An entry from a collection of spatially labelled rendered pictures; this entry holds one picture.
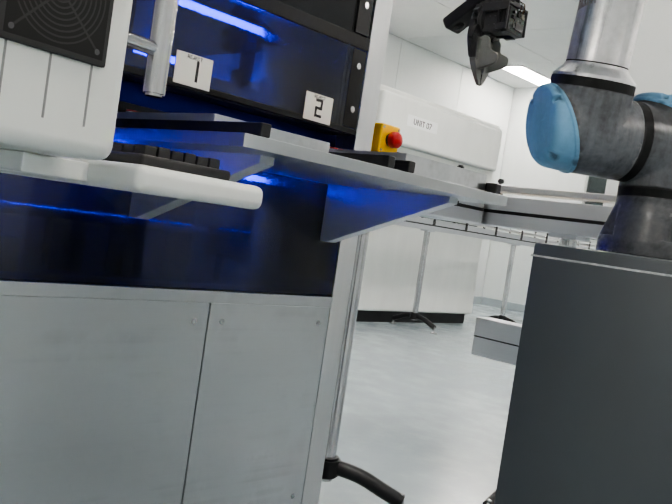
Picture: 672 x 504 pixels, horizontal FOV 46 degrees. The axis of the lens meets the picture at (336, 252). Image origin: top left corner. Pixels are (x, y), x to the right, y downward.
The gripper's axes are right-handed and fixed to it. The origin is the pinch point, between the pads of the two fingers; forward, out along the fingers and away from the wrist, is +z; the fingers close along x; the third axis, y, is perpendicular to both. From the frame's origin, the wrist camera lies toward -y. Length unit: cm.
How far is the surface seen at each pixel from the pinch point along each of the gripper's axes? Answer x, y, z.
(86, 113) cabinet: -91, 19, 25
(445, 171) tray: -8.0, 1.8, 19.4
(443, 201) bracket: -0.5, -3.1, 24.6
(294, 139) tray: -36.7, -9.7, 18.9
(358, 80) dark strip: 4.5, -35.7, -1.5
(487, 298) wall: 794, -485, 98
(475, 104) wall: 713, -495, -148
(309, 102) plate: -10.0, -35.6, 6.7
